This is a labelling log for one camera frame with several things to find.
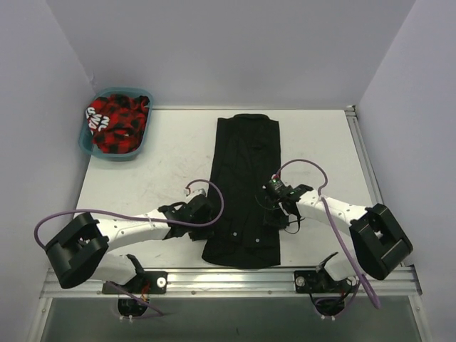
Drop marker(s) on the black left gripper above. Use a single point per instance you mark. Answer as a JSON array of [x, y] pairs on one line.
[[199, 234]]

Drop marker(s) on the teal plastic basket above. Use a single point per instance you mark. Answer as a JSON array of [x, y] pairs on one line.
[[85, 138]]

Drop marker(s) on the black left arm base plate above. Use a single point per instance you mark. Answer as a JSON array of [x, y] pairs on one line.
[[151, 282]]

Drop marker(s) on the black long sleeve shirt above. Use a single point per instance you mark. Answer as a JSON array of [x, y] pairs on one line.
[[247, 153]]

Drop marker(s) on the red black plaid shirt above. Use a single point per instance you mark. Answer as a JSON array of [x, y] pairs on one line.
[[117, 123]]

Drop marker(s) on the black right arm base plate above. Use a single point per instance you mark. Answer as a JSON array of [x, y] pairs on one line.
[[315, 282]]

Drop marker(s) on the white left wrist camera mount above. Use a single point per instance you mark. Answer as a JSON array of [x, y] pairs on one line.
[[191, 193]]

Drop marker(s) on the aluminium right side rail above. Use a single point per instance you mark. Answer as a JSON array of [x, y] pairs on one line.
[[362, 153]]

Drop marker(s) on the aluminium rail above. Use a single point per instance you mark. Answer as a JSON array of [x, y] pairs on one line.
[[232, 283], [362, 153]]

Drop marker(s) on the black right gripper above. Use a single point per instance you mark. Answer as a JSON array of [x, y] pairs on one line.
[[270, 219]]

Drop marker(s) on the aluminium front rail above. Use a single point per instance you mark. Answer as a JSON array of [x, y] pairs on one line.
[[232, 283]]

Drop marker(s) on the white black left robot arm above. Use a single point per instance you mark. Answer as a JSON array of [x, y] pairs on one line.
[[82, 249]]

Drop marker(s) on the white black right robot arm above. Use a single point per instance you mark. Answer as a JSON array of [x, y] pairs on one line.
[[379, 243]]

